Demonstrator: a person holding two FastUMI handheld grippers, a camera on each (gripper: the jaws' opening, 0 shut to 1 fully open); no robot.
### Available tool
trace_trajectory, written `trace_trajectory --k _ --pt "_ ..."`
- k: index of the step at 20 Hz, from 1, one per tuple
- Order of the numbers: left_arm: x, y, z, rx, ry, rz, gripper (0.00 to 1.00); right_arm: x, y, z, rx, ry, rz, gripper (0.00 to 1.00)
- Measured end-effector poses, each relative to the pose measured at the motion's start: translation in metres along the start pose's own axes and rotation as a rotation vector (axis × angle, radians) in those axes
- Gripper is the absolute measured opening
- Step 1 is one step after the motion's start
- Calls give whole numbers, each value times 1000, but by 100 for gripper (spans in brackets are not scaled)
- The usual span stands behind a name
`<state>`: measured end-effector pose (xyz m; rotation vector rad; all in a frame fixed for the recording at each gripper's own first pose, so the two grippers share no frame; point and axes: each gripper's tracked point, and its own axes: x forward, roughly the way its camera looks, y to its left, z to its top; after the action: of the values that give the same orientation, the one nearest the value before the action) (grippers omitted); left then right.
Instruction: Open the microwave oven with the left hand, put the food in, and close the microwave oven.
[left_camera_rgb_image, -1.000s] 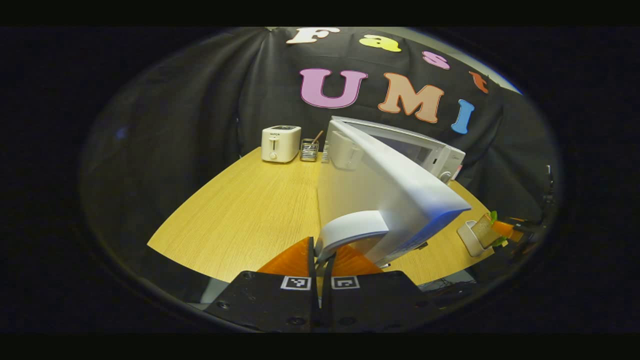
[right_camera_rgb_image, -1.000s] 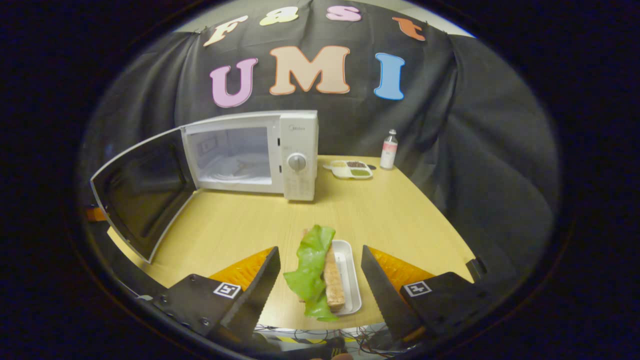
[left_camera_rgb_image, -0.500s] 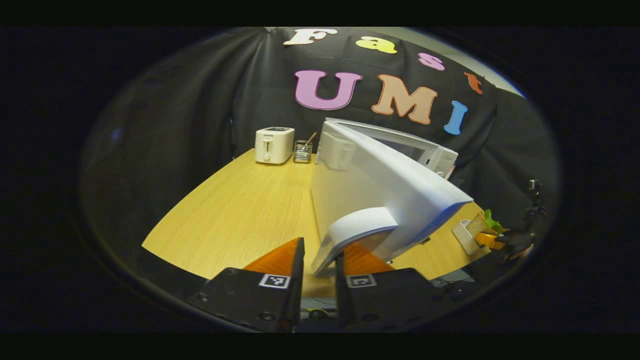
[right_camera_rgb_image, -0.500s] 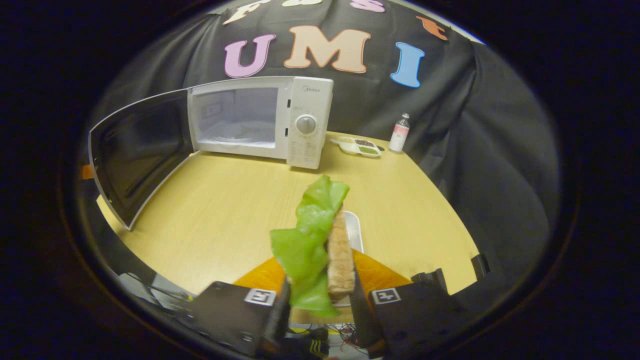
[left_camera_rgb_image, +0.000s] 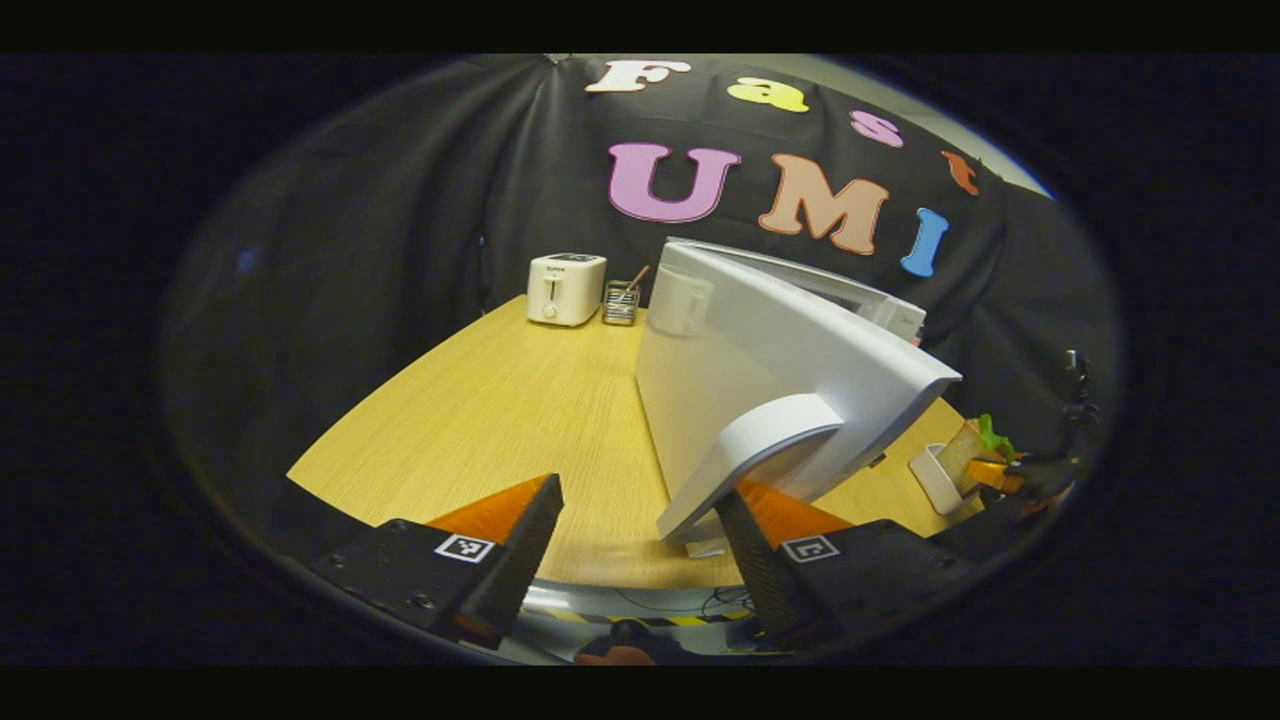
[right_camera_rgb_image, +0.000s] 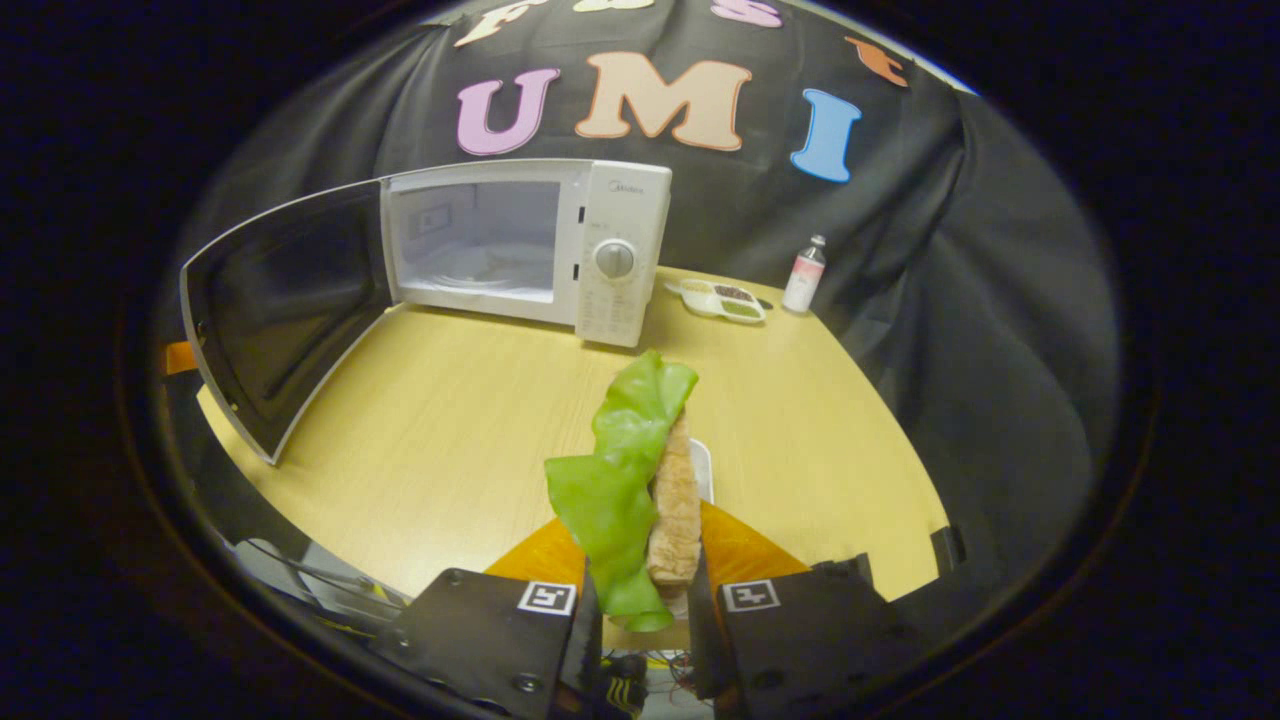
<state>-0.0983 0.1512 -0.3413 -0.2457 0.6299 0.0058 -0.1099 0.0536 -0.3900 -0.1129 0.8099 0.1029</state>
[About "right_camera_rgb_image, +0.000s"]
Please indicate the white microwave oven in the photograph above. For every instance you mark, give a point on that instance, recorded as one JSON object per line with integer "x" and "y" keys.
{"x": 620, "y": 210}

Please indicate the lettuce bread sandwich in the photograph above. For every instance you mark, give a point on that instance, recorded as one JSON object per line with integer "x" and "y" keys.
{"x": 620, "y": 460}

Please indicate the black backdrop cloth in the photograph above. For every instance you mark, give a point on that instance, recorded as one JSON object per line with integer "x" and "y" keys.
{"x": 980, "y": 250}

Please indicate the black table edge bracket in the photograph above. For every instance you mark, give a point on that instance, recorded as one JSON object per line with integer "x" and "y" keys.
{"x": 845, "y": 572}
{"x": 948, "y": 550}

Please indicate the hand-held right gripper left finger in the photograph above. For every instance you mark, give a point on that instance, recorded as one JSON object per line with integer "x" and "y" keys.
{"x": 590, "y": 640}

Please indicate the glass turntable plate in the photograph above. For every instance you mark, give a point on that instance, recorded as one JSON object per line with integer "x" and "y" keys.
{"x": 490, "y": 280}

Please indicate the small white plate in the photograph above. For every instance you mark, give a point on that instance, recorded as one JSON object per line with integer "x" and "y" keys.
{"x": 704, "y": 470}

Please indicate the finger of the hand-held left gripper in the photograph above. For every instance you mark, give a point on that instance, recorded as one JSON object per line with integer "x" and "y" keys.
{"x": 180, "y": 358}

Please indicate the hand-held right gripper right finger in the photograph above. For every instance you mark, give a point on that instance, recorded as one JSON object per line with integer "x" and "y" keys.
{"x": 700, "y": 640}

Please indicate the grey equipment under table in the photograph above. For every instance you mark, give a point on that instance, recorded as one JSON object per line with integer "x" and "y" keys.
{"x": 320, "y": 580}

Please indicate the small white pink-label bottle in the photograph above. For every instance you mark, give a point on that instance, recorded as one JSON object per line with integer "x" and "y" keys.
{"x": 803, "y": 280}

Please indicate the yellow black object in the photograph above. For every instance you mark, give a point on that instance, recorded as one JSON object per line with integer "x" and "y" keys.
{"x": 622, "y": 690}

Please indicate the white divided condiment dish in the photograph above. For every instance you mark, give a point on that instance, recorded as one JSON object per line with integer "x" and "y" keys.
{"x": 718, "y": 300}

